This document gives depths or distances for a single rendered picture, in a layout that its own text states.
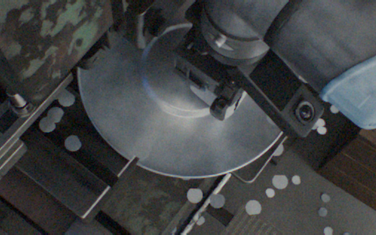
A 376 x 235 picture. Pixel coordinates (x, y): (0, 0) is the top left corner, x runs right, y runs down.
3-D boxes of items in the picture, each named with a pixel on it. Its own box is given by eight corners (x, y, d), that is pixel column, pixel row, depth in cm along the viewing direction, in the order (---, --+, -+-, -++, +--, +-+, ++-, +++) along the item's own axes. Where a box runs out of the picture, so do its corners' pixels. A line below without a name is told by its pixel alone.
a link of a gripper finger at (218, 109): (227, 92, 73) (235, 63, 65) (238, 101, 73) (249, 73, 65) (203, 121, 72) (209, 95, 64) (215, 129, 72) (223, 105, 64)
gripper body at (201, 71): (209, 27, 71) (220, -31, 60) (268, 69, 70) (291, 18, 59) (169, 74, 69) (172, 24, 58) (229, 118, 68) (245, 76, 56)
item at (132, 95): (235, 221, 74) (235, 220, 73) (33, 106, 76) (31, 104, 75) (335, 35, 82) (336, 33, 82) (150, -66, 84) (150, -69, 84)
